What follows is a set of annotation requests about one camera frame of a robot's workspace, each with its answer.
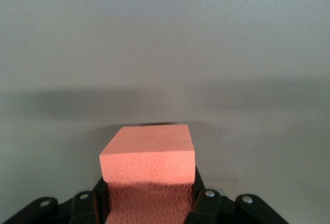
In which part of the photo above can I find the orange foam block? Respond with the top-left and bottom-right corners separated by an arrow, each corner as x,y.
99,125 -> 196,224

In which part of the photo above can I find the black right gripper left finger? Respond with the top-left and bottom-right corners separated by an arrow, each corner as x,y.
69,177 -> 112,224

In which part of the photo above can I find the brown table cover mat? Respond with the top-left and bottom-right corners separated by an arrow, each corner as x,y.
0,0 -> 330,224

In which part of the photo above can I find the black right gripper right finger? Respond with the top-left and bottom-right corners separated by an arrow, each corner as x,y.
184,166 -> 224,224

